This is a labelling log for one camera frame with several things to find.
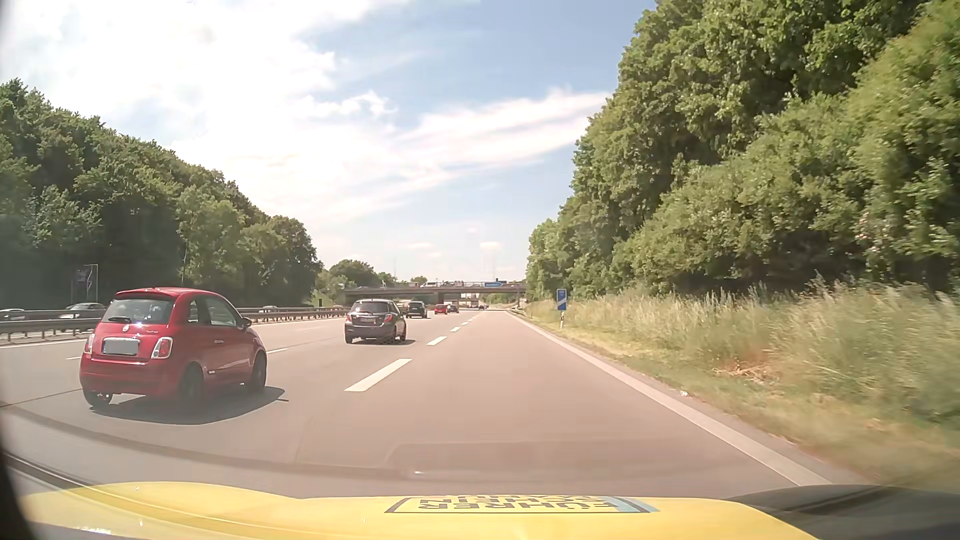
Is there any dark grey car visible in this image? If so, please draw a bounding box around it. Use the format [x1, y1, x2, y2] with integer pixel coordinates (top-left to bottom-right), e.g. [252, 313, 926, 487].
[344, 299, 408, 345]

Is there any grey asphalt road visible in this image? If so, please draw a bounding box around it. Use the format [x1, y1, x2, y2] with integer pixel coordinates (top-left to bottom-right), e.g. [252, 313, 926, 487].
[0, 307, 871, 500]

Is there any wood of green trees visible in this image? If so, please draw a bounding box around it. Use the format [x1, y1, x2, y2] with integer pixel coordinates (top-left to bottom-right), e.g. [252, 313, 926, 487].
[525, 0, 960, 301]
[0, 78, 324, 310]

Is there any car's own bonnet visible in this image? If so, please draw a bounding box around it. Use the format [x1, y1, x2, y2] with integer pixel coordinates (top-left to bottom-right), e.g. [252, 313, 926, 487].
[15, 481, 960, 540]

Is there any red small car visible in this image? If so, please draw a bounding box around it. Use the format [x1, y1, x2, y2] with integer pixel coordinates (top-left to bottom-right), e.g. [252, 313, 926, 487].
[79, 287, 268, 411]

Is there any grass verge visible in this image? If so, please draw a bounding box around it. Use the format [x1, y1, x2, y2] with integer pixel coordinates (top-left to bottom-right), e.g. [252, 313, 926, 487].
[510, 288, 960, 489]

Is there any large sign board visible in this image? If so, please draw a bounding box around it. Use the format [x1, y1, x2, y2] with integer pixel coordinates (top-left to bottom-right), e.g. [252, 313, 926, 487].
[71, 264, 99, 304]

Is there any metal guard rail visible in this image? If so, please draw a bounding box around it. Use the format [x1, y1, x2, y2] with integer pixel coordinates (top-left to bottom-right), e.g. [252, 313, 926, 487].
[0, 306, 350, 344]

